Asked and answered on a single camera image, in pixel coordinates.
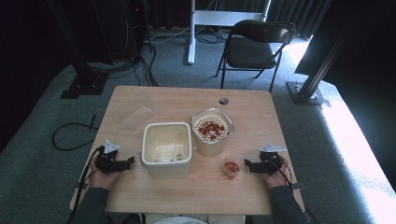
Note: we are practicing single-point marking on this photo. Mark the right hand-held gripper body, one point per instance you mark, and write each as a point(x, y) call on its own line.
point(269, 163)

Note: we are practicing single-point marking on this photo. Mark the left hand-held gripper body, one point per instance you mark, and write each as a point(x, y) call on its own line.
point(107, 161)

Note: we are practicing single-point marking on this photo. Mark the small clear cup with red pieces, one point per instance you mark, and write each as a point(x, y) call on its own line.
point(231, 169)

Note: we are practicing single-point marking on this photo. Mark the person's right hand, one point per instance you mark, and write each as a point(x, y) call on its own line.
point(278, 179)

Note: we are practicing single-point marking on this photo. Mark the person's left hand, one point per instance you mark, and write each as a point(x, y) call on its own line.
point(102, 180)

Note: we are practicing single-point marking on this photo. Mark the cream square plastic container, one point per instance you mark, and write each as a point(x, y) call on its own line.
point(166, 146)

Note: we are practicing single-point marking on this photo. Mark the cream container with strainer insert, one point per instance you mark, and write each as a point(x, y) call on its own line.
point(208, 146)

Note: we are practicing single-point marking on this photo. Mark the red pieces in strainer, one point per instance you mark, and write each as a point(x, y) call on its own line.
point(211, 128)

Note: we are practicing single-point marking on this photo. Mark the person's lap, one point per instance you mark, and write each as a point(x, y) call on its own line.
point(194, 219)

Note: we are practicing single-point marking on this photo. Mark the black metal stand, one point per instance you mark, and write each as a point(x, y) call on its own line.
point(306, 90)
point(84, 81)

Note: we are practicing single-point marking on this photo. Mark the black folding chair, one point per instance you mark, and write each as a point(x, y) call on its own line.
point(250, 51)

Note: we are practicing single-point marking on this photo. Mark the grey table bracket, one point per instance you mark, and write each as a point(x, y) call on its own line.
point(299, 186)
point(77, 185)

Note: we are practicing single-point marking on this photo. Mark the white desk frame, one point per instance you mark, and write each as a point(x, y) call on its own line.
point(214, 18)

